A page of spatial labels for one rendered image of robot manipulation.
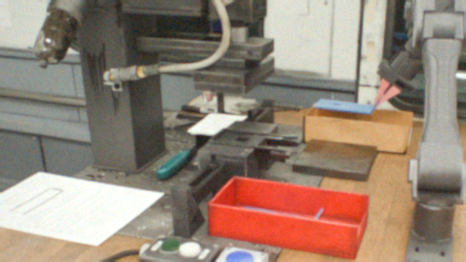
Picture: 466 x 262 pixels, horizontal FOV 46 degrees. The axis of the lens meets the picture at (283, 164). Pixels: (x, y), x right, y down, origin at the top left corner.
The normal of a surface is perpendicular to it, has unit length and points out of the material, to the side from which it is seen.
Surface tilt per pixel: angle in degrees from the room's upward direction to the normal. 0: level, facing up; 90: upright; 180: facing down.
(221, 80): 90
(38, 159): 90
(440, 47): 49
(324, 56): 90
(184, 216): 90
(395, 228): 0
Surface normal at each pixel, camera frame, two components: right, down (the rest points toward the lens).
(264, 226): -0.29, 0.37
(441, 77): -0.11, -0.33
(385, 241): 0.01, -0.92
